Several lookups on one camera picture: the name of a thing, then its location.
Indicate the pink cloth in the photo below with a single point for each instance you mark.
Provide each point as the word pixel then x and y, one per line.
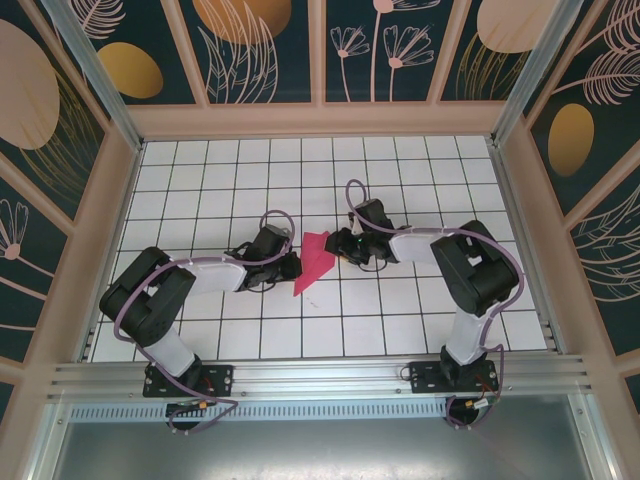
pixel 312 265

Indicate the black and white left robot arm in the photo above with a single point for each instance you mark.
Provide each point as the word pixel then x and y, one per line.
pixel 145 300

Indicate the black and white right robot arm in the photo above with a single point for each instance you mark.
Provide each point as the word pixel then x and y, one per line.
pixel 477 270

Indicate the grey metal sheet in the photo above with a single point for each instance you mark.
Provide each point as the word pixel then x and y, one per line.
pixel 320 450

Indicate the aluminium mounting rail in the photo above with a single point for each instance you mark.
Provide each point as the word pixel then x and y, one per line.
pixel 320 377

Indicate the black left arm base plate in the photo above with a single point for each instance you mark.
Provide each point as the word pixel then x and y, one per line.
pixel 220 380

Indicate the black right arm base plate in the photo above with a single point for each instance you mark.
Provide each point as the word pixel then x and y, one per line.
pixel 422 377

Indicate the aluminium table side rail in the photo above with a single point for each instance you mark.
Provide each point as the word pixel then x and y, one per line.
pixel 523 250
pixel 116 250

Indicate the aluminium frame post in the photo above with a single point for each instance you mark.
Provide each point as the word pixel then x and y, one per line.
pixel 100 85
pixel 530 80

